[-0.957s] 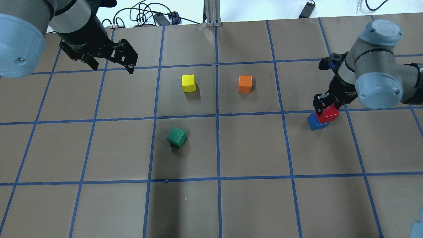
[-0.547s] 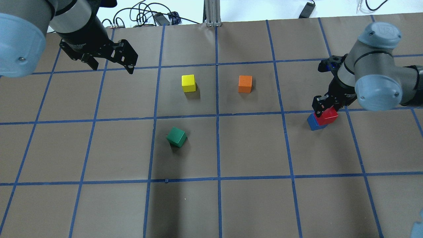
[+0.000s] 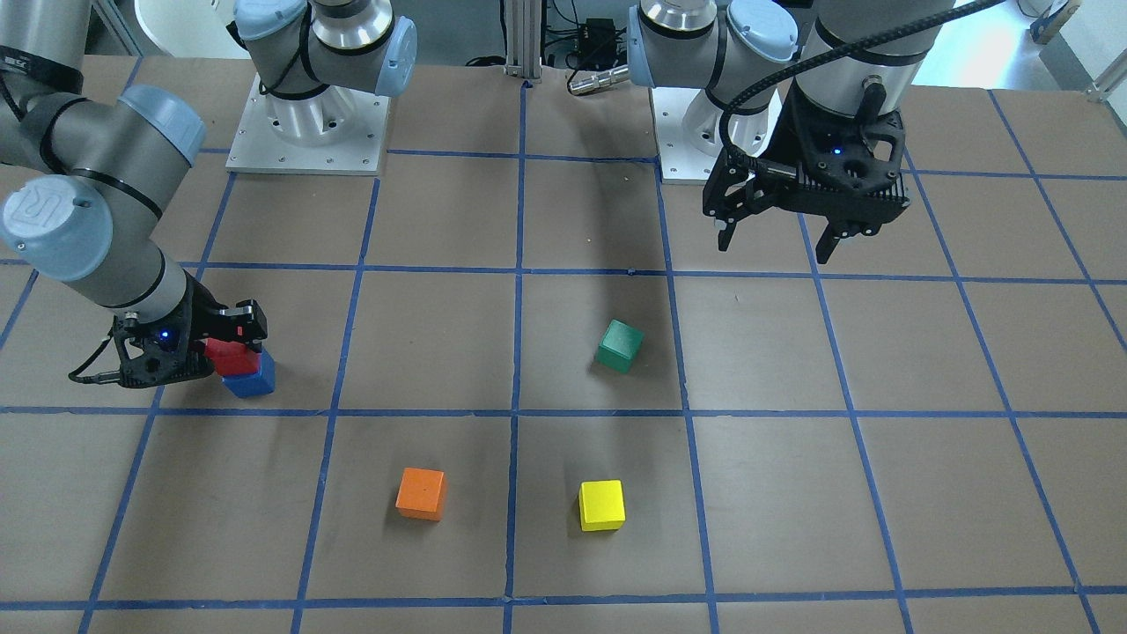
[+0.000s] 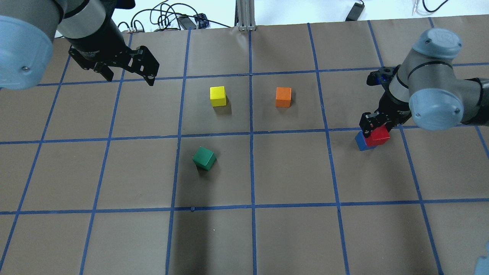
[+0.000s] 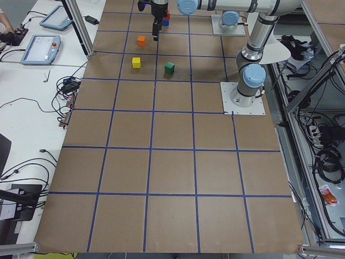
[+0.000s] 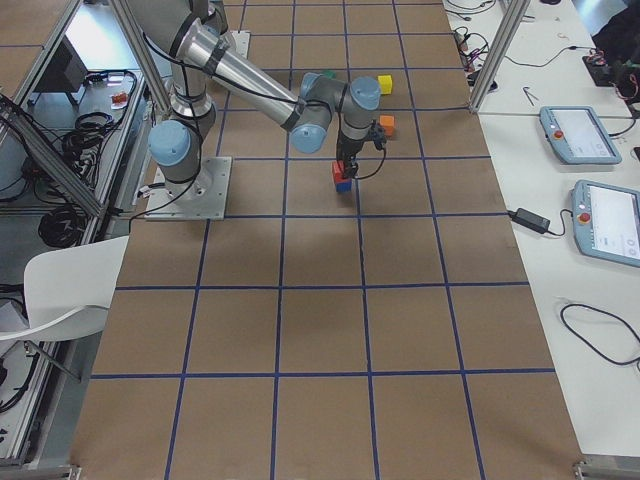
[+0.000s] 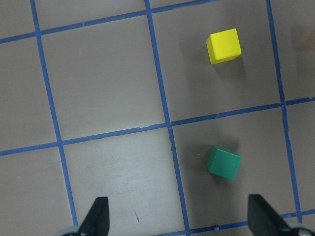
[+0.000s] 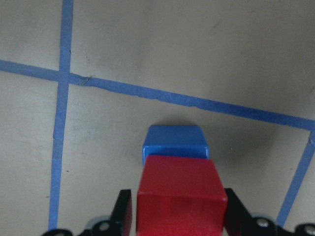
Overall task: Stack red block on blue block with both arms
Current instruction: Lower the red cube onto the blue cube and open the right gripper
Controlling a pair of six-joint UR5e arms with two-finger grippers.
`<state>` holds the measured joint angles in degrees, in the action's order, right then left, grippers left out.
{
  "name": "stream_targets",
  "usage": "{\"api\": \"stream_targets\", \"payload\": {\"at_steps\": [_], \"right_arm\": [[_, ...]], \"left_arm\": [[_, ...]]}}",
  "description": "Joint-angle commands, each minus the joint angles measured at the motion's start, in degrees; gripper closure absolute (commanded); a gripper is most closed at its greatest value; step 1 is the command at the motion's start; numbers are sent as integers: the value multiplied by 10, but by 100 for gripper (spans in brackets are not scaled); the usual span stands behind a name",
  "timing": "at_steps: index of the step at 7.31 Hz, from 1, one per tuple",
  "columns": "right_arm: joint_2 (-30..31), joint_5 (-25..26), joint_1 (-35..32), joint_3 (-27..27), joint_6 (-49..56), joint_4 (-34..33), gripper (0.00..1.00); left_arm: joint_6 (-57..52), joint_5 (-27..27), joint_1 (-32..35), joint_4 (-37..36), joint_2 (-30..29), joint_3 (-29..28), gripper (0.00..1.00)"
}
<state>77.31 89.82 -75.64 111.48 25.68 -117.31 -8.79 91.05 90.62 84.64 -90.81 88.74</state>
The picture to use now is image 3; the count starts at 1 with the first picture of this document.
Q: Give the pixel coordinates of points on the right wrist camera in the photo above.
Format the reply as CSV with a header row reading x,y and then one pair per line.
x,y
150,354

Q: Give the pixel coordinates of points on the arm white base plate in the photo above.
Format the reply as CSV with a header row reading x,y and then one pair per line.
x,y
339,132
687,131

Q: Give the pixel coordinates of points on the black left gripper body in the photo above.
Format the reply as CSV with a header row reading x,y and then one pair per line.
x,y
803,139

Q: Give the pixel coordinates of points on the orange wooden block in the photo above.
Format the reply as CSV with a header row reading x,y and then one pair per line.
x,y
422,494

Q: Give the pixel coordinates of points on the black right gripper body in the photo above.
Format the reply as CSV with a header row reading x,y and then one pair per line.
x,y
204,325

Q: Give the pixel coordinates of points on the blue wooden block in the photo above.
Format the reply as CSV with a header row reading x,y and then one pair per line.
x,y
261,381

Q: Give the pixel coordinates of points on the aluminium frame post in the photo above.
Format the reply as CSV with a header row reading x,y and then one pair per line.
x,y
524,36

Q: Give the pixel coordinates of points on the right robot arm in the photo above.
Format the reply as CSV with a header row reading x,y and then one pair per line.
x,y
108,171

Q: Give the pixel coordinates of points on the red wooden block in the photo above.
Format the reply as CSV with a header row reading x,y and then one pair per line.
x,y
232,359

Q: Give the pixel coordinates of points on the green wooden block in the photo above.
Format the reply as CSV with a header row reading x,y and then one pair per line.
x,y
619,346

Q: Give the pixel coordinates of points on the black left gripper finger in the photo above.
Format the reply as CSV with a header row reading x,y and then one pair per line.
x,y
835,232
729,212

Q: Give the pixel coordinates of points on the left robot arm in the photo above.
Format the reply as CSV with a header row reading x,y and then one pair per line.
x,y
737,52

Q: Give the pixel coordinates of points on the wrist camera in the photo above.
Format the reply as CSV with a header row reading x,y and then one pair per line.
x,y
150,354
847,172

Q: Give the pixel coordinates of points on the yellow wooden block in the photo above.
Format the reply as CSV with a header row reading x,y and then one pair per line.
x,y
601,505

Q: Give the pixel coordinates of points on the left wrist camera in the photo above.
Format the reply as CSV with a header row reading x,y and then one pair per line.
x,y
847,172

